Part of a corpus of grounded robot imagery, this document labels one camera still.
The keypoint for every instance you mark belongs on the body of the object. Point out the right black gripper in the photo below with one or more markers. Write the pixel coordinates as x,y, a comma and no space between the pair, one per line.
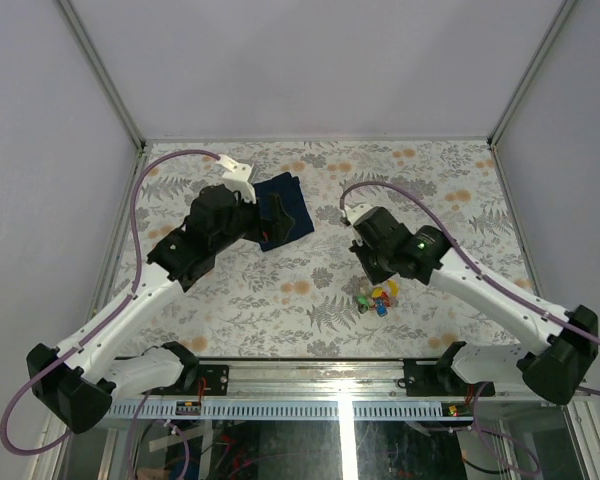
360,249

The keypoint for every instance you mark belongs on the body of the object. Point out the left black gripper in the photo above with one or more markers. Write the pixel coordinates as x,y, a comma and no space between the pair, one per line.
274,229

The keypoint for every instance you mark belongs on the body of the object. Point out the keyring with tagged keys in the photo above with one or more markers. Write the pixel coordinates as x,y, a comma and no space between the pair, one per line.
364,302

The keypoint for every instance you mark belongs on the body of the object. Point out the key with yellow tag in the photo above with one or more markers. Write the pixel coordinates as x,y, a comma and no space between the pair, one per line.
389,289

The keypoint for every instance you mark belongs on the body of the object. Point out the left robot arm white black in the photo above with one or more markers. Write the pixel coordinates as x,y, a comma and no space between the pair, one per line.
82,376

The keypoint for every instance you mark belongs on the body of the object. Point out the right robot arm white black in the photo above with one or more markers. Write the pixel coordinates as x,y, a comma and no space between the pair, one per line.
554,349

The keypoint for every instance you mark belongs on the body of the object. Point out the folded navy blue cloth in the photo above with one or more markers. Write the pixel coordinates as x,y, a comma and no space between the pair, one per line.
289,189

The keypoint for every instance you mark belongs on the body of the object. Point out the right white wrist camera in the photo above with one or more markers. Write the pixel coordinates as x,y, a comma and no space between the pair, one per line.
352,214

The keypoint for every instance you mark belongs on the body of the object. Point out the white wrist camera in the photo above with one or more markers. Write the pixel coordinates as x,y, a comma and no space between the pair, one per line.
352,214
236,178

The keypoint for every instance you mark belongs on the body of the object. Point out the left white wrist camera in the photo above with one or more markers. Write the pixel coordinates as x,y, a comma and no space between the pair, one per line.
236,178

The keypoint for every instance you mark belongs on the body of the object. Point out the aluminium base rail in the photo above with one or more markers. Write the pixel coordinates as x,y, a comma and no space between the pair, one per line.
286,379

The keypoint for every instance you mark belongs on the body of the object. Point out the slotted white cable duct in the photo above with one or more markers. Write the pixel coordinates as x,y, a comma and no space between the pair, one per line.
223,409

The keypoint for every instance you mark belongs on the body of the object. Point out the left aluminium frame post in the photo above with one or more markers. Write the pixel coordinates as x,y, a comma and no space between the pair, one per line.
93,59

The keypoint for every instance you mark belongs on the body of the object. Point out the aluminium frame post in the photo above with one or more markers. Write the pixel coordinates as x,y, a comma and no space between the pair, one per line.
542,51
93,59

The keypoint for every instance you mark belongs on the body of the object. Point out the right aluminium frame post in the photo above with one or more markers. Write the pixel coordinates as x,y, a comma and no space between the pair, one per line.
542,51

